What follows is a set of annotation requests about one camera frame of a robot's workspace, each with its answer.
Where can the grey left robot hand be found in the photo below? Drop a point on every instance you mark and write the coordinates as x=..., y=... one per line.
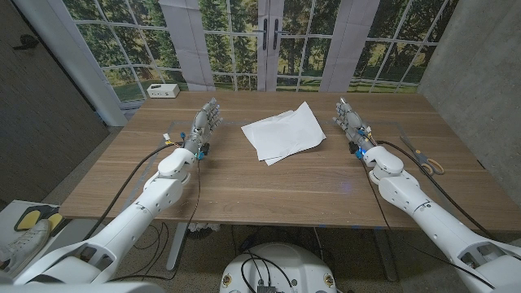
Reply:
x=201, y=126

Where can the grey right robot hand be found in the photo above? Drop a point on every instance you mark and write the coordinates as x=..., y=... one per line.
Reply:
x=353, y=124

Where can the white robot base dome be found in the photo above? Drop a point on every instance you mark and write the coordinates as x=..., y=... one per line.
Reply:
x=293, y=260

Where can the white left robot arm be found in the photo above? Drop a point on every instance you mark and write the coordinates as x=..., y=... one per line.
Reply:
x=134, y=215

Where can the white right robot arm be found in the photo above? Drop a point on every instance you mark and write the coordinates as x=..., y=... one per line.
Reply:
x=427, y=211

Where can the white paper sheet underneath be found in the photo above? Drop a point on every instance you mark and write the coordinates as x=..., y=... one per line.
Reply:
x=249, y=131

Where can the white power strip box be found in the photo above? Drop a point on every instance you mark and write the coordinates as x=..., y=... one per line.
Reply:
x=163, y=90

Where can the large white paper sheet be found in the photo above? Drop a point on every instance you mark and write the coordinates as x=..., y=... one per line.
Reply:
x=293, y=134

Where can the printed window forest backdrop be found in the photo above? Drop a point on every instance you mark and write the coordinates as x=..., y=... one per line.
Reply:
x=228, y=49

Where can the white table leg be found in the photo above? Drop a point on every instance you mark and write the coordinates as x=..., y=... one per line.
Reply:
x=177, y=244

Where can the grey table leg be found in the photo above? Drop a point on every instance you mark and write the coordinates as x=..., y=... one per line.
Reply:
x=384, y=252

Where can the yellow black foot pedal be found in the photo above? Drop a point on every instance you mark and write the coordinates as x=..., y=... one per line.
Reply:
x=28, y=219

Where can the white sneaker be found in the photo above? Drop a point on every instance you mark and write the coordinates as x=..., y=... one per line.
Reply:
x=24, y=248

